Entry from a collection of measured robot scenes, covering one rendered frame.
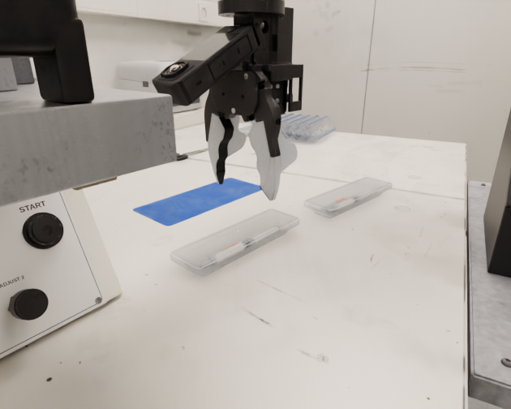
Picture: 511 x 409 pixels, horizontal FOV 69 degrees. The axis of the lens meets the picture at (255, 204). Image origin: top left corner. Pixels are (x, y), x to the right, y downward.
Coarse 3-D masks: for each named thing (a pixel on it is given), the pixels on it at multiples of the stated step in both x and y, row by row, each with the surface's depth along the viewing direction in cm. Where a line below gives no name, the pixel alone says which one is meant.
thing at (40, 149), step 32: (0, 64) 17; (0, 96) 15; (32, 96) 15; (96, 96) 15; (128, 96) 15; (160, 96) 16; (0, 128) 11; (32, 128) 12; (64, 128) 13; (96, 128) 14; (128, 128) 15; (160, 128) 16; (0, 160) 12; (32, 160) 12; (64, 160) 13; (96, 160) 14; (128, 160) 15; (160, 160) 16; (0, 192) 12; (32, 192) 13
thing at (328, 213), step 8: (392, 184) 66; (376, 192) 63; (304, 200) 59; (360, 200) 60; (368, 200) 64; (312, 208) 57; (320, 208) 56; (344, 208) 57; (352, 208) 61; (328, 216) 57
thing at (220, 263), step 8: (288, 224) 50; (296, 224) 52; (272, 232) 48; (280, 232) 49; (256, 240) 46; (264, 240) 47; (272, 240) 50; (240, 248) 44; (248, 248) 45; (256, 248) 48; (176, 256) 42; (224, 256) 42; (232, 256) 43; (240, 256) 46; (184, 264) 41; (208, 264) 41; (216, 264) 42; (224, 264) 44; (192, 272) 41; (200, 272) 40; (208, 272) 43
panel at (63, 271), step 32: (0, 224) 32; (64, 224) 36; (0, 256) 32; (32, 256) 33; (64, 256) 35; (0, 288) 31; (64, 288) 35; (96, 288) 37; (0, 320) 31; (32, 320) 32; (64, 320) 34; (0, 352) 30
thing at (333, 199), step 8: (352, 184) 66; (360, 184) 66; (368, 184) 66; (376, 184) 66; (384, 184) 66; (328, 192) 62; (336, 192) 62; (344, 192) 62; (352, 192) 62; (360, 192) 62; (368, 192) 62; (312, 200) 59; (320, 200) 59; (328, 200) 59; (336, 200) 59; (344, 200) 59; (352, 200) 59; (328, 208) 56; (336, 208) 56
